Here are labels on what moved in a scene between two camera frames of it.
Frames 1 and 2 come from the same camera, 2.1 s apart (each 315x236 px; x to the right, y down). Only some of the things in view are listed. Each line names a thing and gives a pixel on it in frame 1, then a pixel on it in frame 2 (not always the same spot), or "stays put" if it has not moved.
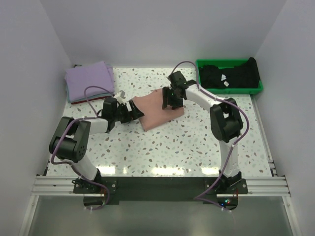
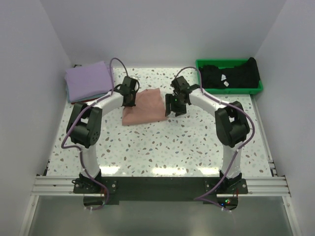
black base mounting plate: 156,190 stays put
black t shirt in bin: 245,75 stays put
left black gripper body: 121,110 to 133,99
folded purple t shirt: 98,73 stays put
